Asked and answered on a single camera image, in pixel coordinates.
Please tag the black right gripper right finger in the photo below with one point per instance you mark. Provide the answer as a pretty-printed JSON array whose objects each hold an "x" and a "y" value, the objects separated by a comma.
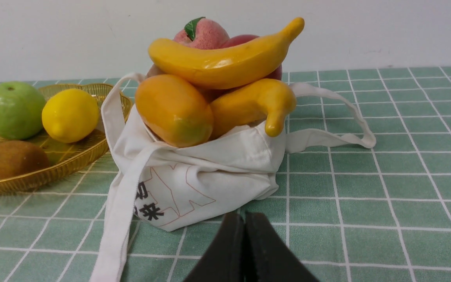
[{"x": 267, "y": 258}]

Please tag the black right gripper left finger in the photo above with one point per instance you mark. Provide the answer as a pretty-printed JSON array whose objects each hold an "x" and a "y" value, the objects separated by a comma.
[{"x": 222, "y": 261}]

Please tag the orange mango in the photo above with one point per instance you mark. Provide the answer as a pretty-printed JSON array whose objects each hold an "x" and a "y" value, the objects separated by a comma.
[{"x": 174, "y": 110}]

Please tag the white cloth tote bag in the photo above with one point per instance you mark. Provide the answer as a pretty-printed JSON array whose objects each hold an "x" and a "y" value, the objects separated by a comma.
[{"x": 170, "y": 187}]

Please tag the green checkered tablecloth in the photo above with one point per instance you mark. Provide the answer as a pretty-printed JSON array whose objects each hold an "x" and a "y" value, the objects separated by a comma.
[{"x": 348, "y": 213}]

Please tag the lower yellow banana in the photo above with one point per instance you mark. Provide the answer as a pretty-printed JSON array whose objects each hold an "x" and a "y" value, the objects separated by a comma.
[{"x": 266, "y": 99}]

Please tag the yellow banana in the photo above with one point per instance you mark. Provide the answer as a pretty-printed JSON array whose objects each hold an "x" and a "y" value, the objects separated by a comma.
[
  {"x": 228, "y": 67},
  {"x": 266, "y": 99}
]

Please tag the red apple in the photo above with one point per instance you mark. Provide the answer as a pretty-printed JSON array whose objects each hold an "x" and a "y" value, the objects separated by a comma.
[{"x": 243, "y": 38}]

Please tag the upper yellow banana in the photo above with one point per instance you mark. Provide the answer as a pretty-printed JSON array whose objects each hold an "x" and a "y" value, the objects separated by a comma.
[{"x": 228, "y": 67}]

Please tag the yellow lemon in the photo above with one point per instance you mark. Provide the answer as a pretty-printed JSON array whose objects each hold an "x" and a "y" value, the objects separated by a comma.
[{"x": 70, "y": 115}]

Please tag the pink peach with leaf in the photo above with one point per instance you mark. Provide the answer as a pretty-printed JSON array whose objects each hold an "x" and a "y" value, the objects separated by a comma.
[{"x": 202, "y": 33}]

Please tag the brown kiwi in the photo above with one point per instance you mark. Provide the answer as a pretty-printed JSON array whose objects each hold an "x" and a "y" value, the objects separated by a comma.
[{"x": 21, "y": 157}]

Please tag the green apple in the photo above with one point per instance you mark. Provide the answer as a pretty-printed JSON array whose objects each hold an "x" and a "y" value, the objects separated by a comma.
[{"x": 21, "y": 106}]

